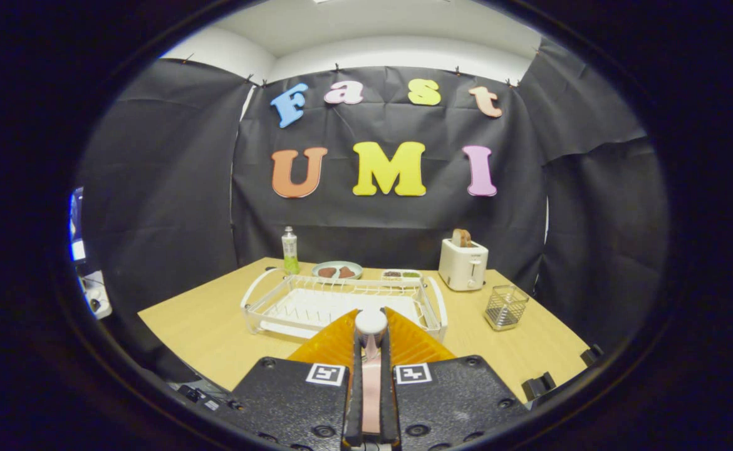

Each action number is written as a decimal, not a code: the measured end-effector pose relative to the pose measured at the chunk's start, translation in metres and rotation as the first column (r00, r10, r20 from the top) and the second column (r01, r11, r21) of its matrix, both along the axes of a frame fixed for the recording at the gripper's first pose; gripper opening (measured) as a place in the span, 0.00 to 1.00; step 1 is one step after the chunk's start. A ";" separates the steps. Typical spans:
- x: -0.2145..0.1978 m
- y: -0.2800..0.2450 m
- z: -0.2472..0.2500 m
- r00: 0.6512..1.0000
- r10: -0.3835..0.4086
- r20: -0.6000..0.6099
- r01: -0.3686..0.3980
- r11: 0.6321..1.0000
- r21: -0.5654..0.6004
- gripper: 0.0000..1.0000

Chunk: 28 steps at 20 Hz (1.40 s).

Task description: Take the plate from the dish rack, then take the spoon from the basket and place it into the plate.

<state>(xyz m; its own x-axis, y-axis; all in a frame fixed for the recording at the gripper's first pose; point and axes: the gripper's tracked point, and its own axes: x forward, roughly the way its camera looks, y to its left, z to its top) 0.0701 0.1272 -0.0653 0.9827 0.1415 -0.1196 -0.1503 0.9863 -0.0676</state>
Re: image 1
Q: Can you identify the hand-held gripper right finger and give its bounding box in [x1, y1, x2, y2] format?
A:
[378, 306, 530, 450]

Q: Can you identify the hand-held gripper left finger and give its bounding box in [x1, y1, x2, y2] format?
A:
[227, 307, 365, 450]

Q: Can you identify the striped handle spoon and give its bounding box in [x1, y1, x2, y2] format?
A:
[354, 309, 389, 364]

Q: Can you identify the white dish rack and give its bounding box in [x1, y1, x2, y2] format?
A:
[240, 268, 449, 344]

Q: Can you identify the clear wire basket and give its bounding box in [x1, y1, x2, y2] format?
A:
[483, 284, 530, 331]

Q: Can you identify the grey-green plate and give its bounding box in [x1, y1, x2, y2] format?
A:
[312, 261, 363, 281]

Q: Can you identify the cream toaster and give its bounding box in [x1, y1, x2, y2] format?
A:
[438, 238, 489, 292]

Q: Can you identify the green liquid bottle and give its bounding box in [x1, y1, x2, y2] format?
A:
[281, 226, 300, 275]

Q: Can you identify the black backdrop cloth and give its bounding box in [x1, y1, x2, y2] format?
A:
[75, 34, 671, 383]

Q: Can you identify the white power strip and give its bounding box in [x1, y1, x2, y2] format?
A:
[80, 269, 114, 321]

